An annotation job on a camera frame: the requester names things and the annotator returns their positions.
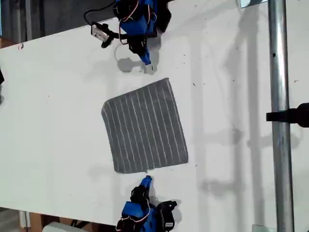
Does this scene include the steel post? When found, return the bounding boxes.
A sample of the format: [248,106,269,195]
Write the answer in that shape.
[267,0,295,232]

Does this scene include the grey white-striped towel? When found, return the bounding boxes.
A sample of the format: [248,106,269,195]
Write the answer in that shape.
[100,77,189,174]

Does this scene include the black clamp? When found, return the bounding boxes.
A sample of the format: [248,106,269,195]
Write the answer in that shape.
[266,102,309,128]

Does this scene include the brown cardboard box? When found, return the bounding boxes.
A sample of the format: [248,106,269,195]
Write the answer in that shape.
[0,37,18,49]

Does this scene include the black camera cable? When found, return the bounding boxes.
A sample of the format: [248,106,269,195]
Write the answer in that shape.
[84,0,117,26]

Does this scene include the arm wrist camera box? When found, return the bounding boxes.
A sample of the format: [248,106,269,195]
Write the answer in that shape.
[156,200,178,230]
[90,21,114,49]

